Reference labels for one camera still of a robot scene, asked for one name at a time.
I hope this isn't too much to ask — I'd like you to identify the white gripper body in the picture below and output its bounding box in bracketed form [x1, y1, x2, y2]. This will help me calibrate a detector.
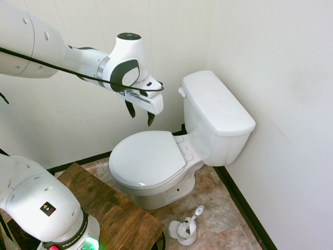
[119, 75, 164, 116]

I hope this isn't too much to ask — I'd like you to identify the white toilet seat lid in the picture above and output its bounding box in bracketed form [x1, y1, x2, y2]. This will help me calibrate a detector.
[108, 130, 186, 188]

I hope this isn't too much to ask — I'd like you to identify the white toilet tank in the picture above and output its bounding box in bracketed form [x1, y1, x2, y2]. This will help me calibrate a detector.
[183, 94, 253, 167]

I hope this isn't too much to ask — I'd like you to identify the white toilet tank lid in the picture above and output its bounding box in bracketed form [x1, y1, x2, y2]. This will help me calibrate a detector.
[181, 70, 257, 137]

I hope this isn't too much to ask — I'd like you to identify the white toilet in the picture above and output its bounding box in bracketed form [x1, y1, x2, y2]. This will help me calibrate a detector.
[116, 131, 205, 210]

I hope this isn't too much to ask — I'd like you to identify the white toilet brush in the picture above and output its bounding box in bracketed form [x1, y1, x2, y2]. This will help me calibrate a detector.
[175, 205, 205, 236]

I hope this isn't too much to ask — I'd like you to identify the white toilet brush holder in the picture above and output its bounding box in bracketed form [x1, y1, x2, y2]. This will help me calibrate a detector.
[168, 220, 198, 246]

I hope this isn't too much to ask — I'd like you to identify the black baseboard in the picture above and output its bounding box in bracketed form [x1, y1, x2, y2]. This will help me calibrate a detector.
[46, 124, 278, 250]

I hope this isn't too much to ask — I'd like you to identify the black cable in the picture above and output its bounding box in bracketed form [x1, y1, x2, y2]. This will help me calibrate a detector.
[0, 47, 165, 92]

